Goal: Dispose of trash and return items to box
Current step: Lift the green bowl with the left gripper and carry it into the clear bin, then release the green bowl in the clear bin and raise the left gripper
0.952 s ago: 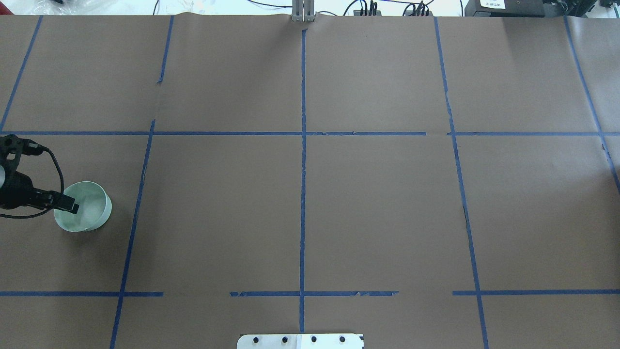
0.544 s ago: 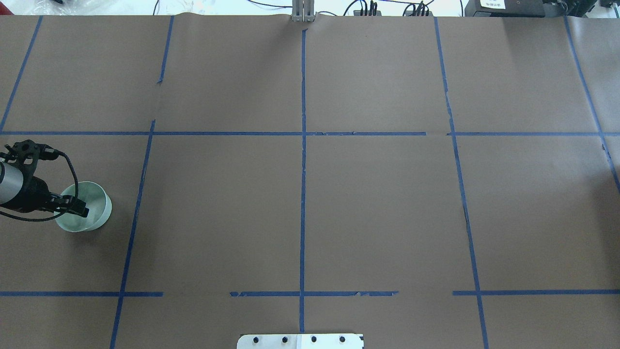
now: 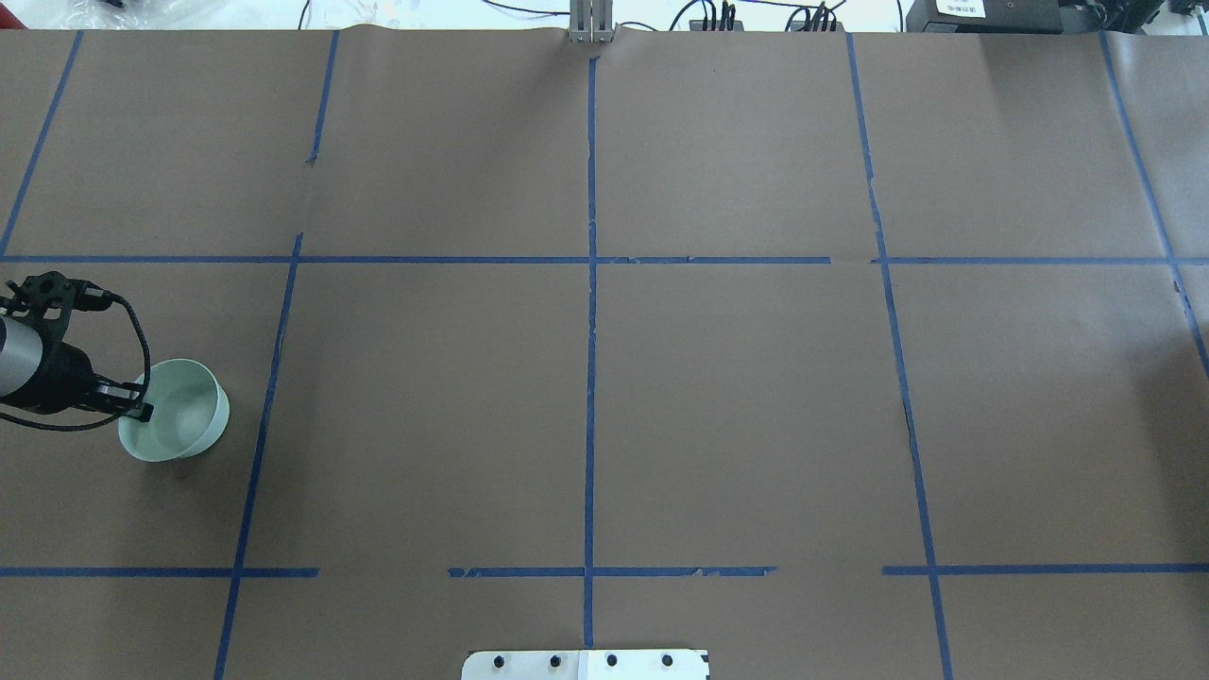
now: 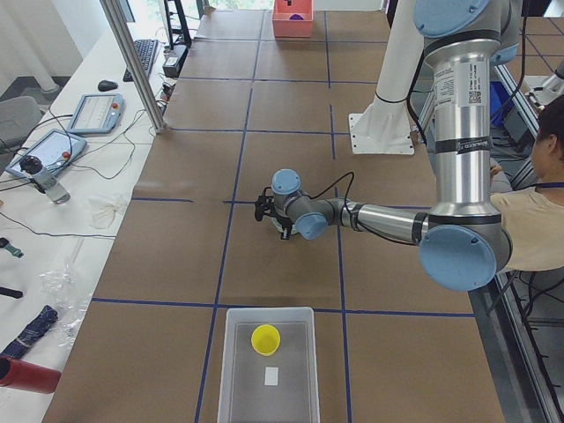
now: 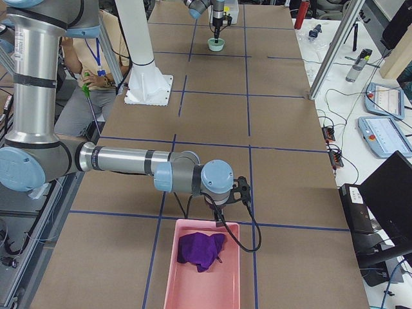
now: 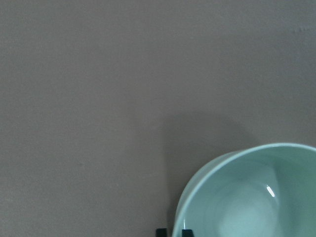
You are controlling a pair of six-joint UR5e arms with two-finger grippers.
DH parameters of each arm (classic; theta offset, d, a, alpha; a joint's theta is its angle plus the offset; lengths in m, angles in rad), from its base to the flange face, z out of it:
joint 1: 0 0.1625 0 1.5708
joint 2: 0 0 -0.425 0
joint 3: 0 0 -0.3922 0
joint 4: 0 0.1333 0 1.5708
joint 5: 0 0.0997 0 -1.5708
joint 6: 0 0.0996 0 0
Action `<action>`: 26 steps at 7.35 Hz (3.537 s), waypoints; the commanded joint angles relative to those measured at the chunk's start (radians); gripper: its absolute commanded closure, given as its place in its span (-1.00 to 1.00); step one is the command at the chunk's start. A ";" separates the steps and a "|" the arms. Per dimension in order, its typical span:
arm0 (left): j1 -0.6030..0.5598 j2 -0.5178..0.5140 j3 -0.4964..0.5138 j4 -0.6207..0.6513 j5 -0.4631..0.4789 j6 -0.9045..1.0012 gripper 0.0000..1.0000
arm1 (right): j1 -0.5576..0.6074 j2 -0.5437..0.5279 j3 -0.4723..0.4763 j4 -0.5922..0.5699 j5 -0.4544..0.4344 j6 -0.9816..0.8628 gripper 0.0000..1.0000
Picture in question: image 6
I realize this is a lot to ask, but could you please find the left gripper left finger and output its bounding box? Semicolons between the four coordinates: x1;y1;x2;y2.
156;228;168;237

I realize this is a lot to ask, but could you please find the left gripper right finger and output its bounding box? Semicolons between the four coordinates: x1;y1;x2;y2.
182;229;194;237

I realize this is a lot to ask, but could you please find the green ceramic bowl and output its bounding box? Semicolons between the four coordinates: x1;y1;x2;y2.
172;143;316;237

